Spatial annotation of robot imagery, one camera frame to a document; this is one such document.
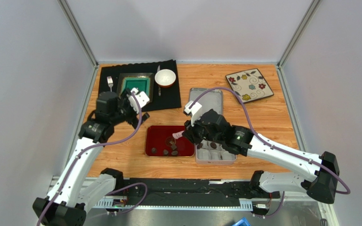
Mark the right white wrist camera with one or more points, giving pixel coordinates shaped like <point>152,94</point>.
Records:
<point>194,110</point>

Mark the silver knife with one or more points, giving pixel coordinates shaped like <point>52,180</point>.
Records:
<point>159,88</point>

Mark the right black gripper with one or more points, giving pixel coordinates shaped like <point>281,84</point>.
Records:
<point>194,132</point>

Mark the green square plate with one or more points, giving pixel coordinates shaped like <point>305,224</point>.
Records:
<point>141,81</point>

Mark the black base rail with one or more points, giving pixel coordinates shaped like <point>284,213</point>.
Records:
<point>192,194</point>

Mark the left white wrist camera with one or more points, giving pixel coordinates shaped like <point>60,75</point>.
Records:
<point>138,99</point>

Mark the blue plastic bin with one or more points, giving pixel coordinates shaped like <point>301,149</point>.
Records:
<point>242,222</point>

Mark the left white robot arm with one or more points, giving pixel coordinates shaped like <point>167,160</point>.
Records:
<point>67,203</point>

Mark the red lacquer tray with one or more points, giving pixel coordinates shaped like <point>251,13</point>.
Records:
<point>160,137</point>

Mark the silver tin lid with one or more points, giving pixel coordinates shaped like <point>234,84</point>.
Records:
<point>211,100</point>

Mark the silver tin with paper cups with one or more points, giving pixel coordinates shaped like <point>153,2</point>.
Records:
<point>208,156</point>

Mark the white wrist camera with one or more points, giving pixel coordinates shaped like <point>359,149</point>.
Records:
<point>194,110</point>
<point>138,99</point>

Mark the white bowl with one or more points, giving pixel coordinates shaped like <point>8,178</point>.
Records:
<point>165,78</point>

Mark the floral square plate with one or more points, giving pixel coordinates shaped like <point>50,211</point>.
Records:
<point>250,85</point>

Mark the pink handled metal tongs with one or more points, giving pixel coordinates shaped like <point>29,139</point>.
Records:
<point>177,135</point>

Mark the black cloth placemat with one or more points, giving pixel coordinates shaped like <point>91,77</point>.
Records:
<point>170,97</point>

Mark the silver fork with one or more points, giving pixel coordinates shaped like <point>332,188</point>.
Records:
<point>110,82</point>

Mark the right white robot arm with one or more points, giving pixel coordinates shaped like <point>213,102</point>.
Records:
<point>313,174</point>

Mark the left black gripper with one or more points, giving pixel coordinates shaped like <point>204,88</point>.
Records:
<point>124,99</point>

